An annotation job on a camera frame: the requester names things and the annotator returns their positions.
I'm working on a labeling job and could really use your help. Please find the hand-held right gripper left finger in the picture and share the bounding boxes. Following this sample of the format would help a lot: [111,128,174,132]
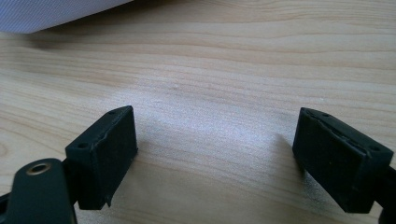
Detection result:
[64,105,139,211]

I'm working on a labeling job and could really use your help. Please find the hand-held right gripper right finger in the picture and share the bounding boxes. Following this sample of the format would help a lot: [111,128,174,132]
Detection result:
[291,106,395,215]

